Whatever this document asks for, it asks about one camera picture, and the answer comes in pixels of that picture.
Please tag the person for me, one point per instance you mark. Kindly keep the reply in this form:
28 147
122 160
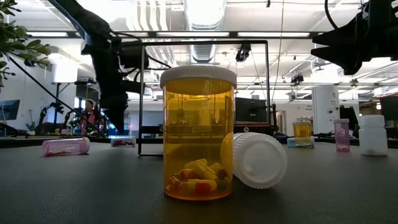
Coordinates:
90 119

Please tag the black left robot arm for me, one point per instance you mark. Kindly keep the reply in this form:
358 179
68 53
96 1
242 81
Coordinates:
81 18

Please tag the black ceiling spotlight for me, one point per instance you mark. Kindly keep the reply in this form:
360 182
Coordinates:
297 78
243 53

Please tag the white bottle with ribbed cap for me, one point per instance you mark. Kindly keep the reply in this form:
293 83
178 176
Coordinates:
259 161

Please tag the white column with sign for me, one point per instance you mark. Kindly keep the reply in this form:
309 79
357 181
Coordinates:
325 109

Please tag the teal vial white cap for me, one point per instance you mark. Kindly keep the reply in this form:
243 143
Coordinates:
300 142

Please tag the pink vial white cap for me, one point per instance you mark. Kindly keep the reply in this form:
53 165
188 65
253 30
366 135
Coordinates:
63 147

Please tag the black monitor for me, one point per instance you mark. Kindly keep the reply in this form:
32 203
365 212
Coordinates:
390 110
250 110

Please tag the large amber bottle with capsules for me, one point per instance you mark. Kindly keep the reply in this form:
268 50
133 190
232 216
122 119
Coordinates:
199 124

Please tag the amber pill bottle white cap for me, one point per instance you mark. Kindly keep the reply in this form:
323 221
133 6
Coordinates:
301 130

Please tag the green potted plant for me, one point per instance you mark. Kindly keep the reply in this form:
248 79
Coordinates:
18 40

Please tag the wooden tray board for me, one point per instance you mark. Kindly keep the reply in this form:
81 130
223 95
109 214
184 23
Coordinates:
202 42

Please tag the blue wall screen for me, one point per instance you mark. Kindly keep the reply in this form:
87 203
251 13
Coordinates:
9 109

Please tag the black metal table frame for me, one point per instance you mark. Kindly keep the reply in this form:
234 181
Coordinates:
18 143

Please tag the purple vial white cap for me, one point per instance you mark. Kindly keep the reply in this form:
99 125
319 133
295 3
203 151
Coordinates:
342 137

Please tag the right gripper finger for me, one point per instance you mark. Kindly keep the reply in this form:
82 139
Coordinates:
345 35
348 59

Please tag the silver ventilation duct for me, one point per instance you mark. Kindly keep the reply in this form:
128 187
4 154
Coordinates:
203 18

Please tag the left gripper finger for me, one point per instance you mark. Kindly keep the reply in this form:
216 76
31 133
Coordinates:
116 109

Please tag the white plastic bottle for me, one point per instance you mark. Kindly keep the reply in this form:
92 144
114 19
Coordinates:
373 137

